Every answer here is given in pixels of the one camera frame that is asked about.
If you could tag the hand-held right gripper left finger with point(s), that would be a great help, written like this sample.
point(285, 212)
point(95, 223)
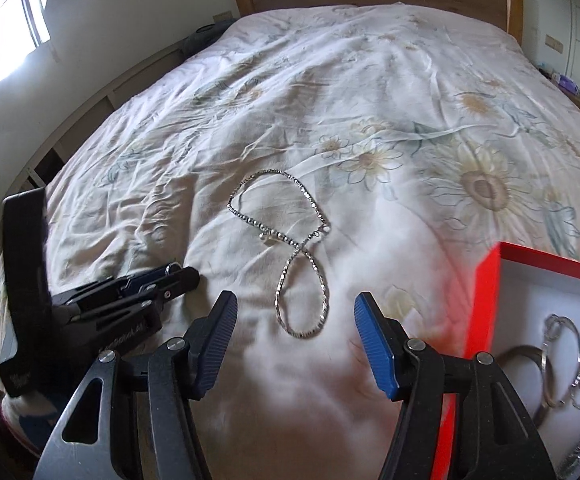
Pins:
point(214, 345)

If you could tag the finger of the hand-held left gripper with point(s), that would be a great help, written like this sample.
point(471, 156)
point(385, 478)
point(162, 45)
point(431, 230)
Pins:
point(169, 287)
point(139, 280)

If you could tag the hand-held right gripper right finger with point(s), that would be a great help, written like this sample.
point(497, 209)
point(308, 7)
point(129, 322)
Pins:
point(377, 345)

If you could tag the red jewelry box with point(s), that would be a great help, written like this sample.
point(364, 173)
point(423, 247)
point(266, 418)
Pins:
point(530, 290)

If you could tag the plain silver bangle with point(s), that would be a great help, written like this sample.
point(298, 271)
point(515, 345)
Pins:
point(550, 375)

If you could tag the silver wristwatch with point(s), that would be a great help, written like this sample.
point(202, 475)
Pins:
point(577, 452)

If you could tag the floral bed sheet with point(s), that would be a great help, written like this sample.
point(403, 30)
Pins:
point(370, 110)

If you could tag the dark bag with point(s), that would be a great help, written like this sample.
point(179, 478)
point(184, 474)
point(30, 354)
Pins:
point(199, 40)

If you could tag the purple packet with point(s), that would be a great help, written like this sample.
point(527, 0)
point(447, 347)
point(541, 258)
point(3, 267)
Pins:
point(569, 84)

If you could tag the wall outlet plate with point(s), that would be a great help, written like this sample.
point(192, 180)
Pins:
point(222, 16)

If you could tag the wall switch plate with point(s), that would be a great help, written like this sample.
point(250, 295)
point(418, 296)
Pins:
point(554, 44)

